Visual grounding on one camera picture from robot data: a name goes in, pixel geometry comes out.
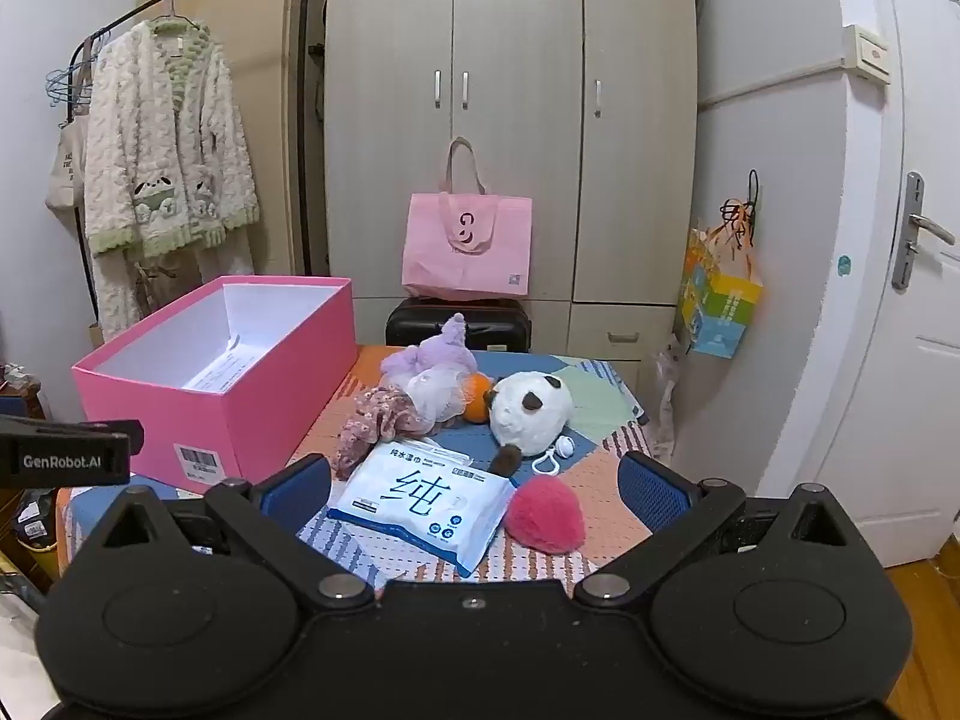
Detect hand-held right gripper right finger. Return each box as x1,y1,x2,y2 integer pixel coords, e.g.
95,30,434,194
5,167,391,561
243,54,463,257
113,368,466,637
574,452,872,610

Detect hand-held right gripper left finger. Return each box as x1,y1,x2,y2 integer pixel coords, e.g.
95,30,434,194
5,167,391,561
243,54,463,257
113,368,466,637
73,454,374,614

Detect pink cardboard box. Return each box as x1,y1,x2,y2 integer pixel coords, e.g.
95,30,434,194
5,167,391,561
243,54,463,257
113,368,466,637
71,275,359,496

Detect floral fabric scrunchie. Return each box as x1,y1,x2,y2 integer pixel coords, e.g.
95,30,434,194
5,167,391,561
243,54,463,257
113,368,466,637
334,386,437,481

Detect pink fluffy ball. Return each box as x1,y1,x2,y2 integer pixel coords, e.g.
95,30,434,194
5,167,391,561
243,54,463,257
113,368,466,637
504,476,587,551

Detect white blue wet wipes pack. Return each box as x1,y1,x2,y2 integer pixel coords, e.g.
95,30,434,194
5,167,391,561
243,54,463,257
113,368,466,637
326,444,518,579

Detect white plush toy brown horns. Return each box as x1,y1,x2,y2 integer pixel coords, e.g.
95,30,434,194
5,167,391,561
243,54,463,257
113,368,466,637
487,371,575,481

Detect dark printed packet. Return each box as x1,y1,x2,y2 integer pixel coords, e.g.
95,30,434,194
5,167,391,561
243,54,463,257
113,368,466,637
13,490,59,554

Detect clear plastic bag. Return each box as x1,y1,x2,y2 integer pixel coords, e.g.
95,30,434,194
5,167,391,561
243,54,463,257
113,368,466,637
651,337,685,460

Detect white plastic keyring clip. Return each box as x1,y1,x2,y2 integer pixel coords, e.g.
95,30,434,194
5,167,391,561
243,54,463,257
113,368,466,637
531,435,579,476

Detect patchwork blanket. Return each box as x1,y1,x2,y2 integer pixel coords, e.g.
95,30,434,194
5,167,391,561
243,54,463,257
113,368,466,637
56,343,676,587

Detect white paper sheet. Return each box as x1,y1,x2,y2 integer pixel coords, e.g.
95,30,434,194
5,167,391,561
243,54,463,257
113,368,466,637
184,347,265,395

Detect white mesh bath sponge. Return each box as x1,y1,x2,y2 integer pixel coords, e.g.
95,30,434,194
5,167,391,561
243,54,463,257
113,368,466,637
405,364,470,425

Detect orange fruit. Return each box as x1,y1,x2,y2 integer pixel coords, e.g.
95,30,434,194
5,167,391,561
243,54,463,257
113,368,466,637
461,373,497,423

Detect purple plush toy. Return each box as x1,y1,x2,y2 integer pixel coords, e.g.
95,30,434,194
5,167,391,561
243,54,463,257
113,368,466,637
380,313,478,385

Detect colourful paper gift bag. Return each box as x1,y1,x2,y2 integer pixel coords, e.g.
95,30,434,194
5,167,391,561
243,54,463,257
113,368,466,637
675,199,764,358

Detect black suitcase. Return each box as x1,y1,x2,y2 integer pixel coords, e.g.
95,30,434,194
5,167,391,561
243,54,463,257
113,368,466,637
385,298,532,355

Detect white door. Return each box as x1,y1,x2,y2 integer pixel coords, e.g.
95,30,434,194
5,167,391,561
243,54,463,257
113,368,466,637
780,0,960,569

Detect beige canvas tote bag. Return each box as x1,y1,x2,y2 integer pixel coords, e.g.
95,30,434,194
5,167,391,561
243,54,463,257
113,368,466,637
45,116,92,233

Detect pink tote bag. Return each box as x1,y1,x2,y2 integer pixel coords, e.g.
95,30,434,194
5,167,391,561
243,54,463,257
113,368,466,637
401,136,535,302

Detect cream fluffy robe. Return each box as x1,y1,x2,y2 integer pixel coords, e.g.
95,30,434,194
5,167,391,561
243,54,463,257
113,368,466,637
81,15,262,342

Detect grey wardrobe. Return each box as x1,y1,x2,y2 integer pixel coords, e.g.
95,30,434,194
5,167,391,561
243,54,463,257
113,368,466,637
322,0,700,391

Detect black metal clothes rack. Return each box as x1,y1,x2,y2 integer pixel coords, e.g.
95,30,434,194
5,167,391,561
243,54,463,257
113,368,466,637
66,0,316,278

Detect blue clothes hanger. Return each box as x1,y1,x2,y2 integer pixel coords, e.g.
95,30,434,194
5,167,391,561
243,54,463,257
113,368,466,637
45,34,100,117

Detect beige wooden board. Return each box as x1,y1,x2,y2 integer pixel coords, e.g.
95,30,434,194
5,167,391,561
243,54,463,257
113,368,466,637
135,0,331,278

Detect silver door handle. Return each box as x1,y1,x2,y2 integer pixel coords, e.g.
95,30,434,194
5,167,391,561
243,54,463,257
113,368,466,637
892,171,958,290

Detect white light switch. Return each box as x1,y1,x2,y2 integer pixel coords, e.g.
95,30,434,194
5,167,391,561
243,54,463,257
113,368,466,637
840,24,892,83

